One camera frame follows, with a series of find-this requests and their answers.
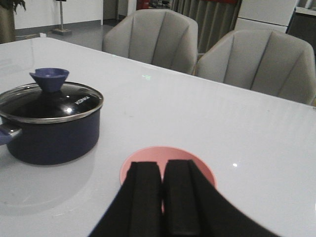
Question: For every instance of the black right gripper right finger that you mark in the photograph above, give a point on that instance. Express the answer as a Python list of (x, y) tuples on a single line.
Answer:
[(194, 208)]

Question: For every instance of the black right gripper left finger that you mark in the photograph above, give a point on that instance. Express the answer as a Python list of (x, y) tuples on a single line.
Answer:
[(136, 209)]

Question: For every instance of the pink bowl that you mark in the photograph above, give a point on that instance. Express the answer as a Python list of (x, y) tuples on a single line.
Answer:
[(161, 155)]

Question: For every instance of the glass pot lid blue knob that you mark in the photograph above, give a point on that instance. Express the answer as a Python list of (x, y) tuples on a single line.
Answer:
[(50, 99)]

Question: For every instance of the potted plant with brown pot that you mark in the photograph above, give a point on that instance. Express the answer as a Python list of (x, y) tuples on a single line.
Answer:
[(7, 26)]

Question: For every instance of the dark blue saucepan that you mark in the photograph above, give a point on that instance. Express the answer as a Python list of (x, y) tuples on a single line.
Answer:
[(50, 144)]

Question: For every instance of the right grey upholstered chair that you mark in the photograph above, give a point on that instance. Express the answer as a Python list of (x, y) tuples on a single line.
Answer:
[(265, 61)]

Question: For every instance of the grey upholstered chair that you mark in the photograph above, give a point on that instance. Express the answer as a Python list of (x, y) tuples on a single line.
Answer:
[(159, 37), (265, 61)]

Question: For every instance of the left grey upholstered chair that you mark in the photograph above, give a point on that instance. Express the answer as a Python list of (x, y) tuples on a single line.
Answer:
[(159, 37)]

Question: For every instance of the metal floor stand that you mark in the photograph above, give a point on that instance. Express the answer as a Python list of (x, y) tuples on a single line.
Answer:
[(61, 30)]

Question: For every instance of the white cabinet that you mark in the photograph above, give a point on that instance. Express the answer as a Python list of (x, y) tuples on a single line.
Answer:
[(265, 14)]

